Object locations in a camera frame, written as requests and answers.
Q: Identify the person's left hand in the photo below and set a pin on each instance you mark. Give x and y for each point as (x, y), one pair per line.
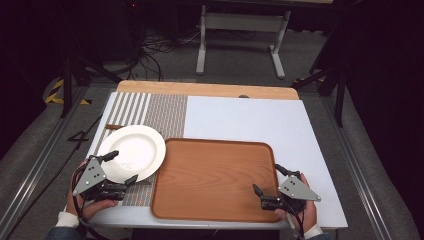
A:
(74, 205)

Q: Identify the grey striped placemat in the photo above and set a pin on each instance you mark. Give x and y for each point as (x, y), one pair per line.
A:
(166, 113)

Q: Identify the brown wooden tray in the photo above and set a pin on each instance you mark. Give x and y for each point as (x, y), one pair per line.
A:
(213, 180)

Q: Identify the aluminium floor rail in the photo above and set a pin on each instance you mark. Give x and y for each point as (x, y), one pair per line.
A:
(40, 163)
(356, 166)

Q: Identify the person's right hand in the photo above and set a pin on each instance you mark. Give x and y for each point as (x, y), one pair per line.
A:
(310, 215)

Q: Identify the white metal desk frame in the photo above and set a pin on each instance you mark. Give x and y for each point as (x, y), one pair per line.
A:
(241, 21)

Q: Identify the brown wooden stick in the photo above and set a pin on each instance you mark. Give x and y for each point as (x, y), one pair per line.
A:
(114, 126)

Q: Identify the white plate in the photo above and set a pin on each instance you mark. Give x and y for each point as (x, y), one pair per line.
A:
(136, 150)

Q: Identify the black tripod stand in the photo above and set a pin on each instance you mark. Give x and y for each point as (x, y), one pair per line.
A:
(340, 100)
(68, 86)

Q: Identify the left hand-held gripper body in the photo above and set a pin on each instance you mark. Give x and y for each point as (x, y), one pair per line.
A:
(89, 176)

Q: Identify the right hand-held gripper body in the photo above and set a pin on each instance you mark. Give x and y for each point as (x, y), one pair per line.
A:
(296, 190)

